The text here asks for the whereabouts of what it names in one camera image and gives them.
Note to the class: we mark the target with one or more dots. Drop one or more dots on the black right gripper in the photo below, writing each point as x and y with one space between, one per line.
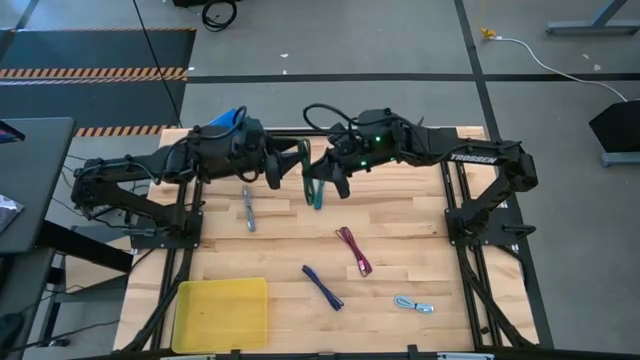
344 147

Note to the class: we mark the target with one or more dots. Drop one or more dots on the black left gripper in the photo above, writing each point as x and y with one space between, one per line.
256 157

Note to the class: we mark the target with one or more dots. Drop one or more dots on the yellow translucent plastic bin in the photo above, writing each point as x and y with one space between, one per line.
220 315

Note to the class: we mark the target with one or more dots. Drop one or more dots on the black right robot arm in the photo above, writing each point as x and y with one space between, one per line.
470 159

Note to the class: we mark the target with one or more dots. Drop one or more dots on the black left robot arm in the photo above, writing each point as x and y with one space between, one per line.
125 172

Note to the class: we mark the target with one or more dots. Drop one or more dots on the yellow power plug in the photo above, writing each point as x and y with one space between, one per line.
487 33

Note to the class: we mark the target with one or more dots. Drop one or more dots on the black hazard-striped floor mat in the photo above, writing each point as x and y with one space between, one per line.
100 50

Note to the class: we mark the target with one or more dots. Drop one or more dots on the black desk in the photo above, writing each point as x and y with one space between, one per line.
35 165

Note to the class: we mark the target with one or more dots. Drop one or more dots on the dark device on desk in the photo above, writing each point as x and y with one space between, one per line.
10 132

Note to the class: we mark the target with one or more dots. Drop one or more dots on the grey item on desk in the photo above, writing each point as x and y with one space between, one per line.
7 212

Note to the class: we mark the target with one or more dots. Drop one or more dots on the black floor stand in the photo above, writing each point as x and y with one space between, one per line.
620 127

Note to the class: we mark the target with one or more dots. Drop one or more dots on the grey metal table leg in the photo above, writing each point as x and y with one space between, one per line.
595 26

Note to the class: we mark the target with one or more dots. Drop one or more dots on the black aluminium table frame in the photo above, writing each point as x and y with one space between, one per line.
287 132

